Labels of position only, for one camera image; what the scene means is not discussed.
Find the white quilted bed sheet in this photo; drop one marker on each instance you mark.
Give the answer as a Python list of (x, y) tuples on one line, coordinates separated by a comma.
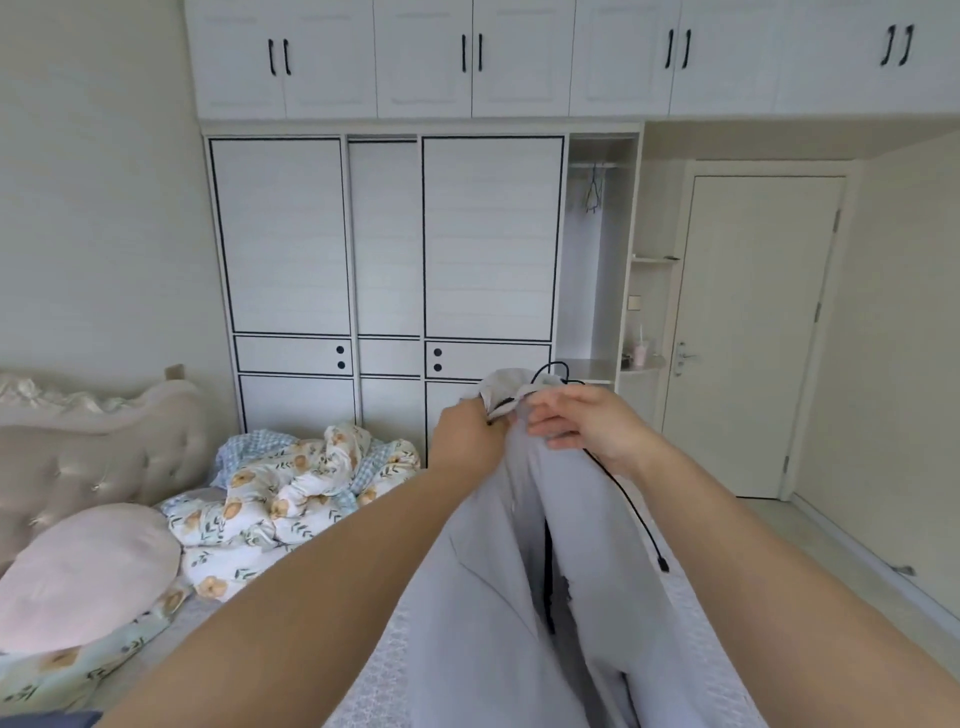
[(720, 675)]

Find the person's left hand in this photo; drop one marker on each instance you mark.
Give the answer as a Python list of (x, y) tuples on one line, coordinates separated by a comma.
[(469, 435)]

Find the floral duvet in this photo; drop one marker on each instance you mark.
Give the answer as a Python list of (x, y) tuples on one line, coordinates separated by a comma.
[(292, 495)]

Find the white overhead cabinets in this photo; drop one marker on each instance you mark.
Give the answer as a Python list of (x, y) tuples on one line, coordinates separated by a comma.
[(525, 60)]

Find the clothes hangers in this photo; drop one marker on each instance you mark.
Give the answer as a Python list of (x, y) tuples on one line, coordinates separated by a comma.
[(594, 191)]

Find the cream room door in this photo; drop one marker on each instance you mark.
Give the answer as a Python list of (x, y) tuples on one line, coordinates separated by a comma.
[(750, 337)]

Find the person's right fingers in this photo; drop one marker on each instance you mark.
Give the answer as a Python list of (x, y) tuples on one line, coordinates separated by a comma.
[(559, 421)]

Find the person's right forearm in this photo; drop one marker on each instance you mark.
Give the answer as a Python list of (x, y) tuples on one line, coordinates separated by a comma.
[(765, 600)]

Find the person's left fingers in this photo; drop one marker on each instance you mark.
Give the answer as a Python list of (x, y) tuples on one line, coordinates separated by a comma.
[(498, 427)]

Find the person's right hand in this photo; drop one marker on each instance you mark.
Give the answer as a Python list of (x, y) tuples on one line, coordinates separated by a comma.
[(607, 427)]

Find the white wardrobe with black trim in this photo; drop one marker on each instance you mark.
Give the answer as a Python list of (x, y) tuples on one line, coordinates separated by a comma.
[(285, 247)]

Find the dark blue cloth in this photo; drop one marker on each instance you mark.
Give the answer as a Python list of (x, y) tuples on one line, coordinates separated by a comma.
[(45, 721)]

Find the person's left forearm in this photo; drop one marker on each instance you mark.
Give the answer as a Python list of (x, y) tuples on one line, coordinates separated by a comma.
[(315, 592)]

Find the metal floor door stop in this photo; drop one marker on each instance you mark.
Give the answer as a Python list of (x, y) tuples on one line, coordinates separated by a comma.
[(904, 570)]

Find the pink cup with straw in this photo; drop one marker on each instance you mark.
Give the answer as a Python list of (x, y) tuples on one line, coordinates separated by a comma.
[(643, 352)]

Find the pale green floral pillow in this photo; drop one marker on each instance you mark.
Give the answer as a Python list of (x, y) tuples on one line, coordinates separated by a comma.
[(52, 675)]

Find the beige tufted headboard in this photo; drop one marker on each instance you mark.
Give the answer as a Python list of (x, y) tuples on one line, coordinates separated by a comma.
[(90, 457)]

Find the white corner shelf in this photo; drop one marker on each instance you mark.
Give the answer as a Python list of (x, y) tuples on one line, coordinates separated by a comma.
[(652, 259)]

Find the light grey garment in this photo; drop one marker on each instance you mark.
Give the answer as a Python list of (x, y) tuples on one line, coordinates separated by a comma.
[(480, 600)]

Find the pink round pillow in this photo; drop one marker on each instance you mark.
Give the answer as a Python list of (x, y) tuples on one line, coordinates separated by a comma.
[(82, 577)]

